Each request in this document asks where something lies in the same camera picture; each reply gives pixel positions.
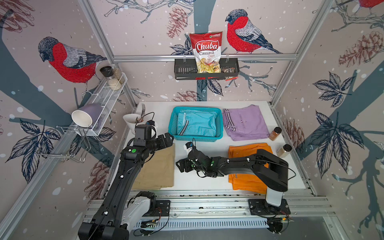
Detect khaki pants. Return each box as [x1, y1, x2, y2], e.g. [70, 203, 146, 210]
[132, 145, 175, 190]

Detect turquoise pants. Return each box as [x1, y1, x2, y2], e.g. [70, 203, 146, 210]
[177, 110, 218, 137]

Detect orange pants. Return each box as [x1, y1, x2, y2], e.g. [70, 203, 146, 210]
[228, 143, 273, 195]

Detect lilac pants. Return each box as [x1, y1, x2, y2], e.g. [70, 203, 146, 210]
[223, 105, 270, 141]

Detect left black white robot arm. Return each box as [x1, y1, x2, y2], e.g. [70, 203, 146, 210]
[78, 133, 174, 240]

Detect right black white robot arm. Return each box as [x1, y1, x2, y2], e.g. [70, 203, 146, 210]
[176, 147, 289, 207]

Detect teal plastic basket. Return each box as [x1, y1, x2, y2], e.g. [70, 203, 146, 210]
[169, 107, 223, 142]

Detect white utensil pot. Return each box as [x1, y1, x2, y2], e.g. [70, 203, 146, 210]
[123, 104, 146, 135]

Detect lilac white cup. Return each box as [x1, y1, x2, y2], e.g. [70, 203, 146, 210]
[71, 104, 103, 128]

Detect brown spice bottle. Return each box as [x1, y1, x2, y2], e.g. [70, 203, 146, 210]
[269, 127, 282, 141]

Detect black lid jar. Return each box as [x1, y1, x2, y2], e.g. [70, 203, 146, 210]
[100, 66, 115, 79]

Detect white spice bottle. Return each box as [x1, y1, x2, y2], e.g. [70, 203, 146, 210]
[277, 144, 293, 158]

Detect red Chuba chips bag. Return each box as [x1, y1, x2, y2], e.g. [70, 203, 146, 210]
[190, 32, 223, 74]

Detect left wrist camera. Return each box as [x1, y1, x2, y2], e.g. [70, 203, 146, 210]
[135, 120, 157, 141]

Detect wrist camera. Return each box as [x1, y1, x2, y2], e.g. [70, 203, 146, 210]
[185, 142, 195, 154]
[135, 120, 157, 141]

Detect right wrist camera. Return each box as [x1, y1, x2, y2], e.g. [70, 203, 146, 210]
[185, 142, 195, 154]

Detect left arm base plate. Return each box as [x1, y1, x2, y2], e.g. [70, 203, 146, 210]
[143, 200, 171, 218]

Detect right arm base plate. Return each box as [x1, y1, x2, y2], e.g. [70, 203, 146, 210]
[248, 199, 291, 218]

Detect black wall basket shelf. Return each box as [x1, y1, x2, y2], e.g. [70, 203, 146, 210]
[174, 58, 240, 80]

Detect wire cup holder rack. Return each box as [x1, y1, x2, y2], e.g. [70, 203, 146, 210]
[34, 125, 92, 164]

